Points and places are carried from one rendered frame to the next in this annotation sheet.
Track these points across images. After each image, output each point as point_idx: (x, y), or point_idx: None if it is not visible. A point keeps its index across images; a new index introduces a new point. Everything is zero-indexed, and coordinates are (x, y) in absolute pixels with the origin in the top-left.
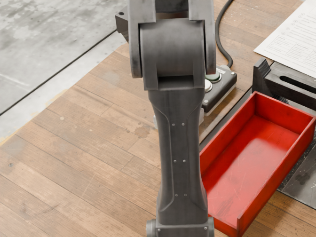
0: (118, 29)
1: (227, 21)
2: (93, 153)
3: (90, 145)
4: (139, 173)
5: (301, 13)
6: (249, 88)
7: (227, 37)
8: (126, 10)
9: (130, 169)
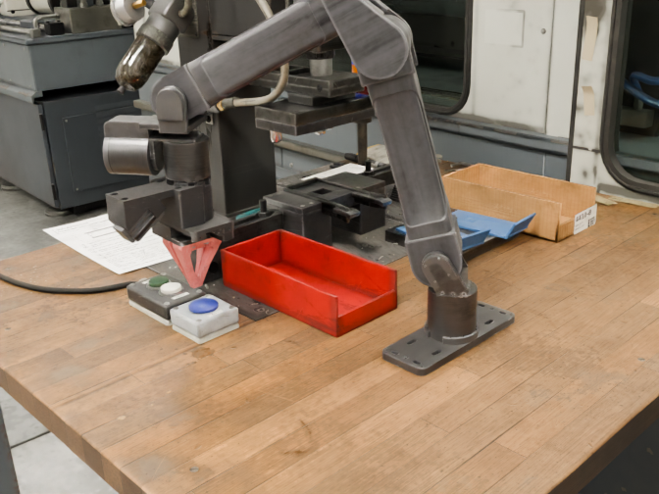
0: (128, 223)
1: (42, 285)
2: (217, 390)
3: (199, 393)
4: (276, 357)
5: (80, 245)
6: None
7: (74, 287)
8: (120, 196)
9: (266, 363)
